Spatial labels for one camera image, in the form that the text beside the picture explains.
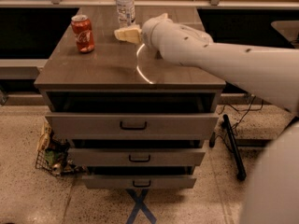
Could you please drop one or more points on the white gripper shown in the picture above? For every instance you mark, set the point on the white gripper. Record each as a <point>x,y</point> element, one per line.
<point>147,29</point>

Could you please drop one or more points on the red coca-cola can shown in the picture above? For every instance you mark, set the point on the red coca-cola can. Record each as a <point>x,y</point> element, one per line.
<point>83,32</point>

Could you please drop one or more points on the grey drawer cabinet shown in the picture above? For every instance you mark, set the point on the grey drawer cabinet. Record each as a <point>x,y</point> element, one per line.
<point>123,78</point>

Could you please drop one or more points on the middle grey drawer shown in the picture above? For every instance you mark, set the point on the middle grey drawer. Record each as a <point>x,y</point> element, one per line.
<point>128,157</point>

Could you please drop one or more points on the wire basket with items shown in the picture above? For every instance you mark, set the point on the wire basket with items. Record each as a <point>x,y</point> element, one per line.
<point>52,154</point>

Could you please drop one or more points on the black stand leg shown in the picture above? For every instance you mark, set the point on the black stand leg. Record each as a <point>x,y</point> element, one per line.
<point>241,172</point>

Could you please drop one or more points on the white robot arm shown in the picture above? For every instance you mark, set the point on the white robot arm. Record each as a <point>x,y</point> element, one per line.
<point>272,74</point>

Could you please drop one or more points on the clear plastic water bottle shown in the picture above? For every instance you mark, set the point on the clear plastic water bottle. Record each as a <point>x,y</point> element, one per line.
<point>126,12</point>

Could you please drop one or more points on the top grey drawer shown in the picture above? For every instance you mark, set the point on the top grey drawer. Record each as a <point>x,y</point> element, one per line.
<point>77,126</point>

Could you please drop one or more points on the bottom grey drawer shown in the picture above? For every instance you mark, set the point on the bottom grey drawer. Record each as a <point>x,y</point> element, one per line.
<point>139,181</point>

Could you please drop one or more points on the blue tape cross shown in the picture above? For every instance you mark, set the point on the blue tape cross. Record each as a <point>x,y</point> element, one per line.
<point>139,199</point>

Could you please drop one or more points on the grey drawer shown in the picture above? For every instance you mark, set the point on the grey drawer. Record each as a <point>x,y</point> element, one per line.
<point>128,157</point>
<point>139,181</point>
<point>77,126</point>

